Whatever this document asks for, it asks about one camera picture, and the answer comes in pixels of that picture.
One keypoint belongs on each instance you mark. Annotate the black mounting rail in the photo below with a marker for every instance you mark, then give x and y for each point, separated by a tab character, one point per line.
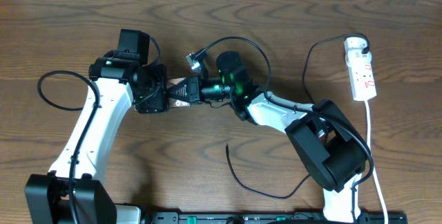
211	218

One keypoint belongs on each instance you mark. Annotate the white power strip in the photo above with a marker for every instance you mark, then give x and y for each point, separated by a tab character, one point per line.
360	75

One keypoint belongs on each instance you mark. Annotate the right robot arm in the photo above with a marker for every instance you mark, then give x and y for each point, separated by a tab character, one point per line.
331	150

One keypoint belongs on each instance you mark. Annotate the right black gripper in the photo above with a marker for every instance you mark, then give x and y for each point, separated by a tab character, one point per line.
192	89

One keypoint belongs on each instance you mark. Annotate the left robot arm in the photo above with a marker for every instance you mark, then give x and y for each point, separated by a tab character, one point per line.
73	189

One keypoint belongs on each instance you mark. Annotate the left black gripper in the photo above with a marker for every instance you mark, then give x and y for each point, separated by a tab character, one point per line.
152	90

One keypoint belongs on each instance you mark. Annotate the white charger plug adapter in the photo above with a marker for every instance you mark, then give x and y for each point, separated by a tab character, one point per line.
355	43

